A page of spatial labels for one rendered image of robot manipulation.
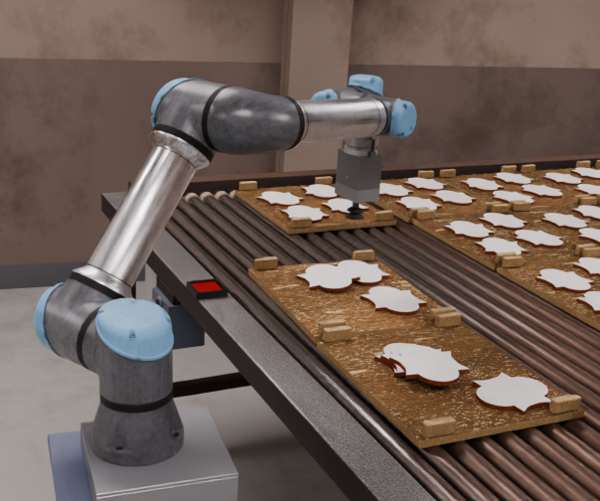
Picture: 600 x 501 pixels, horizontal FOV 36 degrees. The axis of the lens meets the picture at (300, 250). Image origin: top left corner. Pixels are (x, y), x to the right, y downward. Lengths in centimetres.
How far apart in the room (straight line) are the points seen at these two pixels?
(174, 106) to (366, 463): 68
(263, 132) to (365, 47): 323
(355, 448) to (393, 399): 16
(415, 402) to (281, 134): 54
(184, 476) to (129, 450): 10
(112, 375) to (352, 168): 81
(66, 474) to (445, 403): 67
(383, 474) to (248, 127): 60
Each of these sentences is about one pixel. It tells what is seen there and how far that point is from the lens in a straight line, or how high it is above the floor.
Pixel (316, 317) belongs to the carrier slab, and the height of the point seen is 94.
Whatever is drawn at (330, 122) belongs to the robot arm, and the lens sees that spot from 167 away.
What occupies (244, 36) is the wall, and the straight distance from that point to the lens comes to 454.
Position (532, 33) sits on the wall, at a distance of 520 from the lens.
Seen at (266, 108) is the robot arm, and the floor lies 144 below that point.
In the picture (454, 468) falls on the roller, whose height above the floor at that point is 92.
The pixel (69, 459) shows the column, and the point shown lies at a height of 87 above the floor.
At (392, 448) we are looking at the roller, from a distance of 159.
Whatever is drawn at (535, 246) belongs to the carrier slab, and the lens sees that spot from 263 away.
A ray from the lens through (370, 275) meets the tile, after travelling 224.
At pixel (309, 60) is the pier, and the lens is 450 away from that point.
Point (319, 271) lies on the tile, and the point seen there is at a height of 95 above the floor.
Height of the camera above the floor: 173
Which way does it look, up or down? 19 degrees down
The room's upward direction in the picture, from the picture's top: 4 degrees clockwise
